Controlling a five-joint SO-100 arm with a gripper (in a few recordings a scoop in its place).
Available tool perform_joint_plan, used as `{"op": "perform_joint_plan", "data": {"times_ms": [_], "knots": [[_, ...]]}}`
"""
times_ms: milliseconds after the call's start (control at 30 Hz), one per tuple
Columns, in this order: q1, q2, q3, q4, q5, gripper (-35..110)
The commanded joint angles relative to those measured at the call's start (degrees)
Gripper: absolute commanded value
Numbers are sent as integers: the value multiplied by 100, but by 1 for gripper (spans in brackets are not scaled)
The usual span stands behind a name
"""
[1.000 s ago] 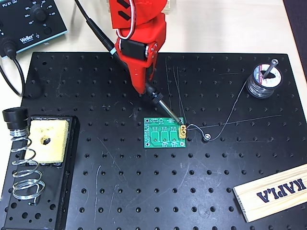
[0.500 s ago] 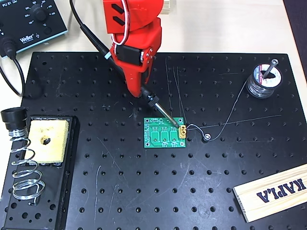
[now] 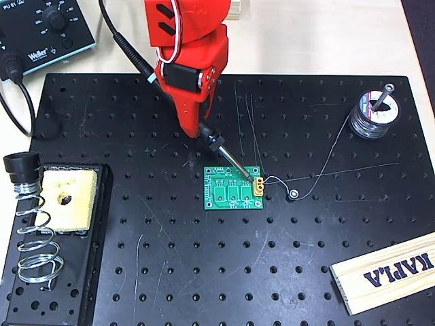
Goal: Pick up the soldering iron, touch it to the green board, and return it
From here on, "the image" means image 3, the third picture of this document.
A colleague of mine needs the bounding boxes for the thin solder wire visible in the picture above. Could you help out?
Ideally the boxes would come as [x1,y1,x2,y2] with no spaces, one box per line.
[263,113,353,201]

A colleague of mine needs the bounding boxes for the wooden block with red parts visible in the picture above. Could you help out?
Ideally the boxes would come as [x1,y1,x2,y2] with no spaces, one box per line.
[226,0,246,22]

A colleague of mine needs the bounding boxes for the black perforated breadboard plate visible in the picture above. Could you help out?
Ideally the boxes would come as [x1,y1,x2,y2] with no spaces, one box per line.
[0,73,435,326]

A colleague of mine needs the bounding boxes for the solder wire spool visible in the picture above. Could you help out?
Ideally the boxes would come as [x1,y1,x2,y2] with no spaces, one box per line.
[348,88,402,140]

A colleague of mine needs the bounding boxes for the printed Kapla wood plank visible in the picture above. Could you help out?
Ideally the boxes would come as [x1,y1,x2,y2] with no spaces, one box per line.
[329,232,435,316]

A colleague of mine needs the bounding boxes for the metal spool post bolt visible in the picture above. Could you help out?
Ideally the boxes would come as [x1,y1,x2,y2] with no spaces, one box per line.
[372,84,396,113]

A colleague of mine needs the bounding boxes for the teal Weller soldering station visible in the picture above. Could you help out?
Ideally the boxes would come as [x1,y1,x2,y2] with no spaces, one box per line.
[0,0,97,82]

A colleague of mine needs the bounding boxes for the green circuit board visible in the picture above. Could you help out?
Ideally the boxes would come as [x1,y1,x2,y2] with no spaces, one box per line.
[203,165,266,211]

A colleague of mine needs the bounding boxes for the black iron stand base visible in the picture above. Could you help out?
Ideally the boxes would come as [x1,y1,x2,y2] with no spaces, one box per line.
[0,164,111,326]

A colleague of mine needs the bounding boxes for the yellow cleaning sponge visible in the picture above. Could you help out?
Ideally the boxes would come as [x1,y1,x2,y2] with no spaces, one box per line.
[35,169,99,235]

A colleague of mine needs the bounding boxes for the black soldering iron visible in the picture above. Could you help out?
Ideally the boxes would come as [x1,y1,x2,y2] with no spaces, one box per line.
[114,32,255,181]

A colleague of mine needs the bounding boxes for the metal spring iron holder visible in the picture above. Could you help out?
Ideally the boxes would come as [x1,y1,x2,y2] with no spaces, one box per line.
[2,151,65,293]

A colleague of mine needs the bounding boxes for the yellow power connector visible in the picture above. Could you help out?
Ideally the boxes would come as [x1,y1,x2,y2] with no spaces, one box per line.
[251,175,266,198]

